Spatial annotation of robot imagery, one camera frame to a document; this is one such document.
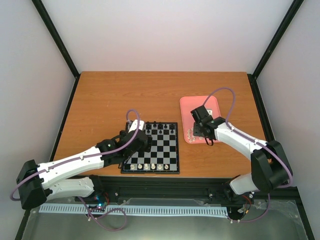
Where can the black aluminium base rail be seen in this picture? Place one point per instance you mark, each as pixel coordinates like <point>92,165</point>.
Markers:
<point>162,186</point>

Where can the black white chess board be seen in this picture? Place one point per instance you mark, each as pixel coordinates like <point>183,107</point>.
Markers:
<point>164,150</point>

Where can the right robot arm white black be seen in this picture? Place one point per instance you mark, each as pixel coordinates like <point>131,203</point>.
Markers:
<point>270,168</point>

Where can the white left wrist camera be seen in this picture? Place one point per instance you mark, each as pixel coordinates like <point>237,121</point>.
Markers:
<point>136,125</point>

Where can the right black frame post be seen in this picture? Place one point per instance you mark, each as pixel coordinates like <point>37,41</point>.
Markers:
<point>283,26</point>

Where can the black chess pieces row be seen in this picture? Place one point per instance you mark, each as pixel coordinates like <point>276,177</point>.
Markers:
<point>160,128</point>

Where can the light blue slotted cable duct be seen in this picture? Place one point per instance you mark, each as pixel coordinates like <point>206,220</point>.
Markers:
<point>137,210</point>

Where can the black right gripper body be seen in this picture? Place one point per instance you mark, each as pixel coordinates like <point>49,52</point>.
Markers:
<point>198,132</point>

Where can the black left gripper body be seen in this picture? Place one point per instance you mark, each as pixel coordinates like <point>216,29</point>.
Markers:
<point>142,149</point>

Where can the black frame post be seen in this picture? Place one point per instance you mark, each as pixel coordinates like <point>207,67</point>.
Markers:
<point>283,26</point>
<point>50,26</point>

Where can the pink plastic tray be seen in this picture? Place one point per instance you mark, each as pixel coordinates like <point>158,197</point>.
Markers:
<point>187,104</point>

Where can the metal sheet front panel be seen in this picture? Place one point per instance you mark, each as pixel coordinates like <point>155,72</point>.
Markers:
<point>275,220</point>

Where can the left black frame post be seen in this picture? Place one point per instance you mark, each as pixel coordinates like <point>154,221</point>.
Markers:
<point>50,26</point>

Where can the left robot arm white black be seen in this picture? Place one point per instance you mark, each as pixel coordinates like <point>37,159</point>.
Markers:
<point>53,172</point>

